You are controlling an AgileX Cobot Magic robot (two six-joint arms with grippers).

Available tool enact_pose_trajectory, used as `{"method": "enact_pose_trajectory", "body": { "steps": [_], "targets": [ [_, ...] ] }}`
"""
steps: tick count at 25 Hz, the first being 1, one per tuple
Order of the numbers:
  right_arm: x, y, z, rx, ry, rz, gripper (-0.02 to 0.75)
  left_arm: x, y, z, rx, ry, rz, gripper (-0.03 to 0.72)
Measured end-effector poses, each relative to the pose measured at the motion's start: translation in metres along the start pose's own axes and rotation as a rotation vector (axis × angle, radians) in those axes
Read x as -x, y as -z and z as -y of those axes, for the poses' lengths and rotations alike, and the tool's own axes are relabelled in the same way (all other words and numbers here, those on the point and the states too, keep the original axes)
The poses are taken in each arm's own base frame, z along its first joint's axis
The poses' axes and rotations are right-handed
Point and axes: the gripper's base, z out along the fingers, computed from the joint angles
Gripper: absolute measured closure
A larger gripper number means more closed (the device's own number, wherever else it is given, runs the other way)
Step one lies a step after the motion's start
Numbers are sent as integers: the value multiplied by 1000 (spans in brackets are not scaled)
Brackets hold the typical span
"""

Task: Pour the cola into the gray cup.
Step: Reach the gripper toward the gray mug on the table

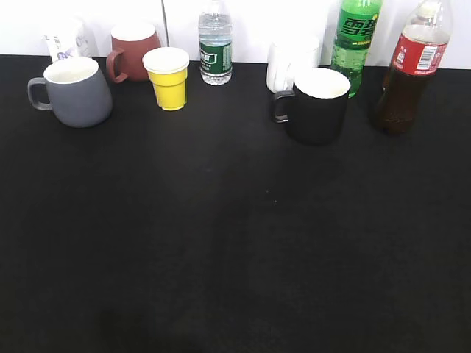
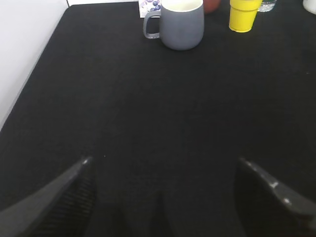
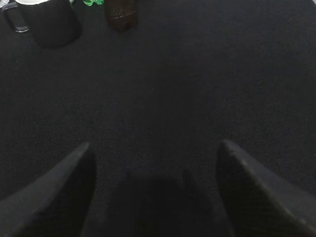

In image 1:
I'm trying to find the maroon ceramic mug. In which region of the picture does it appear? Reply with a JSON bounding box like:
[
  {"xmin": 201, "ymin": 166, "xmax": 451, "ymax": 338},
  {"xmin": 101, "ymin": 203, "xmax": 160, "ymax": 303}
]
[{"xmin": 106, "ymin": 21, "xmax": 160, "ymax": 83}]

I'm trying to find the white printed paper cup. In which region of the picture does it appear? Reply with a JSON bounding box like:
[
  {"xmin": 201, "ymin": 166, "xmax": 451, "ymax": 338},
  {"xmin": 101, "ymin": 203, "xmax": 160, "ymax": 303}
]
[{"xmin": 43, "ymin": 17, "xmax": 91, "ymax": 63}]

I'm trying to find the white ceramic mug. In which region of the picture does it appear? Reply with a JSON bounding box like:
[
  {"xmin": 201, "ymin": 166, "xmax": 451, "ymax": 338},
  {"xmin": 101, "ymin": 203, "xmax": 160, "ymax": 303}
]
[{"xmin": 266, "ymin": 35, "xmax": 321, "ymax": 93}]

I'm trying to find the yellow paper cup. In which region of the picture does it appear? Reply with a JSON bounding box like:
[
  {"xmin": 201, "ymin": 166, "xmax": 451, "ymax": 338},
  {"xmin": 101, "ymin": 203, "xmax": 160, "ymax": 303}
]
[{"xmin": 142, "ymin": 47, "xmax": 189, "ymax": 111}]

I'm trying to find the green sprite bottle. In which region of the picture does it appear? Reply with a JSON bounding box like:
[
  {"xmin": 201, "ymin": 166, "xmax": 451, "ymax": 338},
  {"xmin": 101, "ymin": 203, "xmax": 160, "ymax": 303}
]
[{"xmin": 330, "ymin": 0, "xmax": 383, "ymax": 98}]

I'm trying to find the clear water bottle green label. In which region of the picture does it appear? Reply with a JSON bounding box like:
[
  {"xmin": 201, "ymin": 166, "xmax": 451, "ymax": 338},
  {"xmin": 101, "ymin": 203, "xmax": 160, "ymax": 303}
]
[{"xmin": 198, "ymin": 1, "xmax": 233, "ymax": 86}]

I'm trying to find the grey ceramic mug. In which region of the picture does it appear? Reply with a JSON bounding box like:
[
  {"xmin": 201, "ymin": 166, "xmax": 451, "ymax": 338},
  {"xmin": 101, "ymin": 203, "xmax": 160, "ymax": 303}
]
[{"xmin": 27, "ymin": 57, "xmax": 113, "ymax": 128}]

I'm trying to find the cola bottle red label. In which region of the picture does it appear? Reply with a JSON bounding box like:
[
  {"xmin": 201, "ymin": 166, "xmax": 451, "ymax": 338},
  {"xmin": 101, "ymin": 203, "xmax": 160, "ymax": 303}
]
[{"xmin": 370, "ymin": 1, "xmax": 453, "ymax": 135}]

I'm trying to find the black ceramic mug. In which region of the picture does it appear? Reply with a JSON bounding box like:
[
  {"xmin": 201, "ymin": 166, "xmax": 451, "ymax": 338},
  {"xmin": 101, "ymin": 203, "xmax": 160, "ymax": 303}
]
[{"xmin": 272, "ymin": 67, "xmax": 350, "ymax": 145}]

